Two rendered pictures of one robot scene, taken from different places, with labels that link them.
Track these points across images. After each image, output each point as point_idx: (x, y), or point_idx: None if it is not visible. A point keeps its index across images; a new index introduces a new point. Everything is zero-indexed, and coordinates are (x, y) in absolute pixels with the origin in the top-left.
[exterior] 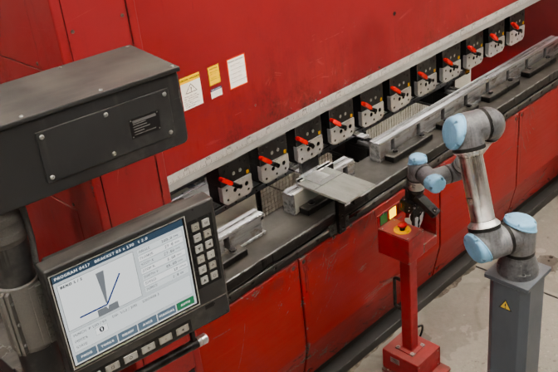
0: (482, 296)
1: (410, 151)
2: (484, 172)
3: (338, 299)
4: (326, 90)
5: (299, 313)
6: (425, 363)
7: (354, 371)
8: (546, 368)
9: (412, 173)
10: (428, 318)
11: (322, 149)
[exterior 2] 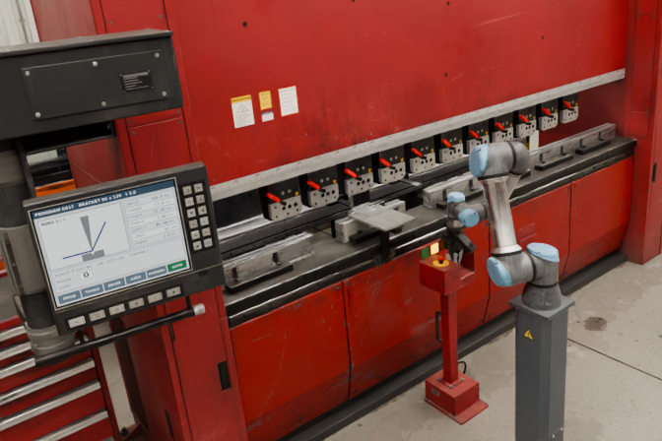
0: None
1: None
2: (506, 199)
3: (382, 326)
4: (377, 132)
5: (342, 333)
6: (463, 396)
7: (399, 400)
8: (582, 413)
9: (450, 210)
10: (475, 360)
11: (372, 185)
